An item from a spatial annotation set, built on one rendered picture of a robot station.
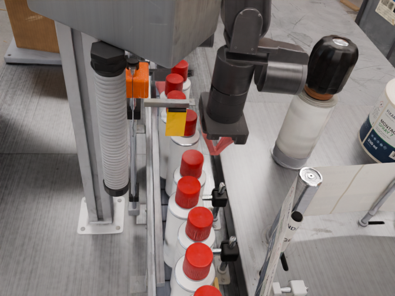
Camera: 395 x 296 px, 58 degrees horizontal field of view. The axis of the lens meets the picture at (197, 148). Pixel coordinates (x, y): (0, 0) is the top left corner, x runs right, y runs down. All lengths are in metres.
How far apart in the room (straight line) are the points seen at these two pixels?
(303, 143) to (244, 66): 0.33
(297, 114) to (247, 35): 0.31
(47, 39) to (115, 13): 0.85
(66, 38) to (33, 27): 0.71
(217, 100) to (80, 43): 0.20
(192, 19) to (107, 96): 0.11
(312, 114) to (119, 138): 0.44
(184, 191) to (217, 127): 0.12
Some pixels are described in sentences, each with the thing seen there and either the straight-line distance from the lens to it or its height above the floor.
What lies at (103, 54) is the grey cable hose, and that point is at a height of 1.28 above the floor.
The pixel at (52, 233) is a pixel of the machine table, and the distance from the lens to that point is 0.76.
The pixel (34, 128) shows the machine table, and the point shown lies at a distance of 0.96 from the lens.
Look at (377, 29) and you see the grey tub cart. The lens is 3.12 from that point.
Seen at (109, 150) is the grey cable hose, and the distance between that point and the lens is 0.41.
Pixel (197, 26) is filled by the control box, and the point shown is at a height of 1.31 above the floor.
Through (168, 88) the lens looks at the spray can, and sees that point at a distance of 0.66.
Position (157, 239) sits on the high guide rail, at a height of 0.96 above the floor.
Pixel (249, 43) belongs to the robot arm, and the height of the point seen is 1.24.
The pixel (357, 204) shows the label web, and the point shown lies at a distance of 0.75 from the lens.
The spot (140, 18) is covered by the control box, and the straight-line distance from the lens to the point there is 0.32.
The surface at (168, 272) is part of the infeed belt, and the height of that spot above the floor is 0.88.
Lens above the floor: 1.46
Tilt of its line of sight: 45 degrees down
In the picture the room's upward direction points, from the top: 10 degrees clockwise
